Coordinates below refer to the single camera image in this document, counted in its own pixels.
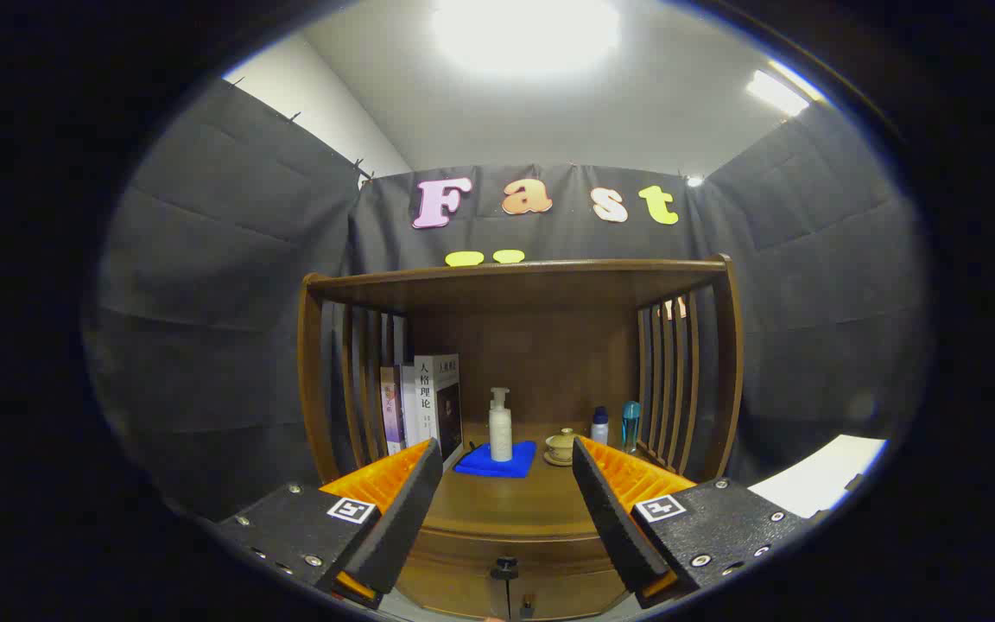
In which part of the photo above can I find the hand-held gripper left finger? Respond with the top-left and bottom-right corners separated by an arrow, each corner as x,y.
217,438 -> 444,610

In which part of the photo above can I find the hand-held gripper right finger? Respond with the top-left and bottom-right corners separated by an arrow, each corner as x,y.
572,436 -> 809,610

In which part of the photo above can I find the brown wooden drawer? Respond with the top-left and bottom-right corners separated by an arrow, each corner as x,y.
394,527 -> 637,606

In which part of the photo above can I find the wooden countertop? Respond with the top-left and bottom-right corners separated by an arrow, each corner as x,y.
415,422 -> 662,541

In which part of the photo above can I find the brown wooden cabinet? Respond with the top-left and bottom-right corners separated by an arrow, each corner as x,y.
297,253 -> 745,621

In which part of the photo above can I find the blue folded cloth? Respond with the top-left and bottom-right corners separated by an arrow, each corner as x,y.
453,441 -> 538,479

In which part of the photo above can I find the purple book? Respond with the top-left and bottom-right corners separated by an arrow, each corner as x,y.
380,365 -> 405,456

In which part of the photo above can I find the thin white book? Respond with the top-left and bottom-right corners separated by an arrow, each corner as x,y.
400,363 -> 418,450

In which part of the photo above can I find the thick white portrait book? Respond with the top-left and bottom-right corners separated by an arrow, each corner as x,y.
414,352 -> 465,472

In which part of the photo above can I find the white pump bottle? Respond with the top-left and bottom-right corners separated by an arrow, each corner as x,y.
489,387 -> 514,463

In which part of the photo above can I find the black backdrop cloth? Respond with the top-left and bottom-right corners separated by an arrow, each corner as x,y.
83,78 -> 935,519

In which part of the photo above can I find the long ceiling light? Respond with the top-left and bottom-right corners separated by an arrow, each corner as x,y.
745,59 -> 827,117

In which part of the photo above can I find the round ceiling light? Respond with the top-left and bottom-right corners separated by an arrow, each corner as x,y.
431,0 -> 621,79

